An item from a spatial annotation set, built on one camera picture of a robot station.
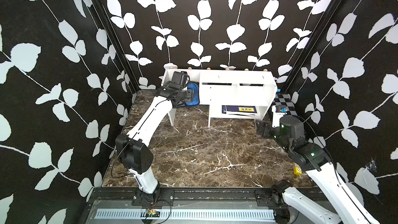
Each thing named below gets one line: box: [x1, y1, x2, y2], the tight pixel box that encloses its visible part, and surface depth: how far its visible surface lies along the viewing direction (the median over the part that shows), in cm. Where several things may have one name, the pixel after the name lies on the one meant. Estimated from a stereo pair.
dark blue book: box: [221, 105, 258, 116], surface depth 92 cm
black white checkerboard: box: [270, 93, 298, 116], surface depth 113 cm
